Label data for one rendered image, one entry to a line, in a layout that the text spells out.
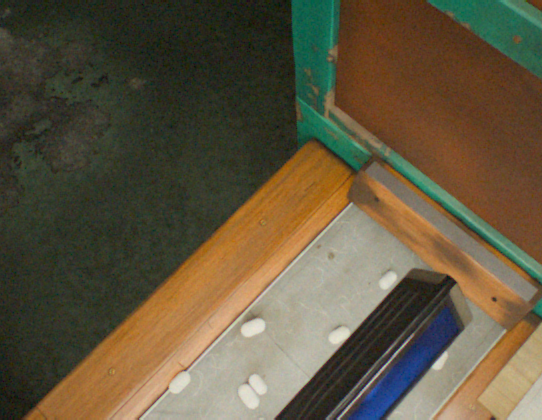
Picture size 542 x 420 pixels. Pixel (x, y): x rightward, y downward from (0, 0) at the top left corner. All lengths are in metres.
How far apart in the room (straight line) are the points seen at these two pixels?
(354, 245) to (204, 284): 0.24
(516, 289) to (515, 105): 0.31
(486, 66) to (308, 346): 0.50
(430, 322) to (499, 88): 0.25
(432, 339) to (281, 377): 0.38
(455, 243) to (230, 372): 0.37
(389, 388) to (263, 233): 0.44
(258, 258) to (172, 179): 0.96
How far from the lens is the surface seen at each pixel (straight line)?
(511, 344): 1.05
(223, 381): 1.03
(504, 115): 0.77
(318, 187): 1.08
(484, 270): 0.97
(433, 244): 0.99
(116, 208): 1.97
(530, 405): 1.03
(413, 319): 0.67
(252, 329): 1.02
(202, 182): 1.95
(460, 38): 0.73
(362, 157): 1.05
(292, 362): 1.03
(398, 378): 0.69
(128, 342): 1.04
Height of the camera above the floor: 1.76
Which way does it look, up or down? 68 degrees down
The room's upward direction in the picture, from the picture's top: 9 degrees counter-clockwise
